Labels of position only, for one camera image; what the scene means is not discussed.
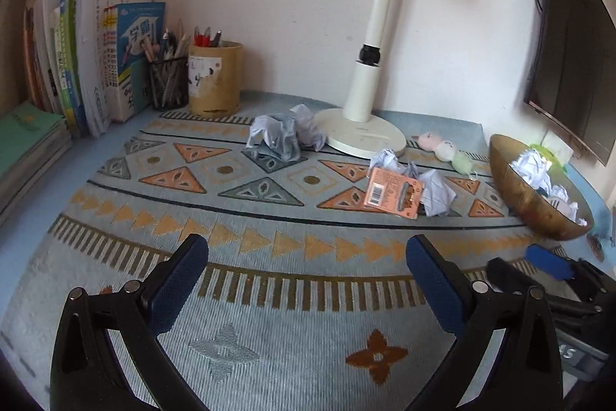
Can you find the papers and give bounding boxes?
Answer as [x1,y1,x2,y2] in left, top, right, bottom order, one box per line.
[509,148,588,227]

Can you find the large grid paper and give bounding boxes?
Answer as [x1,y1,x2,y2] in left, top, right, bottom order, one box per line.
[418,169,456,217]

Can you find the orange cartoon card box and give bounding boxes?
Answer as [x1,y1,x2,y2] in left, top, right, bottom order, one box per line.
[364,167,424,219]

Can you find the gold ribbed glass bowl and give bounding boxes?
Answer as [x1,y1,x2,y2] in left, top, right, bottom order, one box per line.
[489,134,594,241]

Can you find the green tissue box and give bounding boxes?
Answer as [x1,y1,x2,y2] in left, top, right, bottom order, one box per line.
[529,144,567,173]

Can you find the white plush ball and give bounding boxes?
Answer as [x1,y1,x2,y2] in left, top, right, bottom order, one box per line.
[434,141,457,163]

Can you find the patterned blue woven mat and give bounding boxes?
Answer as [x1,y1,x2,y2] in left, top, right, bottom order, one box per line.
[1,97,539,410]

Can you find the white desk lamp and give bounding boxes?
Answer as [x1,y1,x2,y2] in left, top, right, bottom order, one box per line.
[314,0,407,159]

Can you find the stack of green books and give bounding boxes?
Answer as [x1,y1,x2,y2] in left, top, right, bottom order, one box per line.
[0,102,72,223]

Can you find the black mesh pencil cup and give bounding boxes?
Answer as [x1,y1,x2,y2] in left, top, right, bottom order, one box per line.
[148,56,189,111]

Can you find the bamboo pen holder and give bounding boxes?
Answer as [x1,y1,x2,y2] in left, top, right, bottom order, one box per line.
[188,41,244,118]

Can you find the blue study book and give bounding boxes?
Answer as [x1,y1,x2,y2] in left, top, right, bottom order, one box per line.
[102,2,166,123]

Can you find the row of upright books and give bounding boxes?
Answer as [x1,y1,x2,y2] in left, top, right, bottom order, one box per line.
[23,0,90,138]

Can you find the white workbook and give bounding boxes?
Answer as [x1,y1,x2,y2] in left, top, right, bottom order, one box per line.
[75,0,159,138]

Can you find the wall mounted black tv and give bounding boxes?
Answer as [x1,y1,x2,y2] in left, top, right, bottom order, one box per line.
[524,0,615,165]

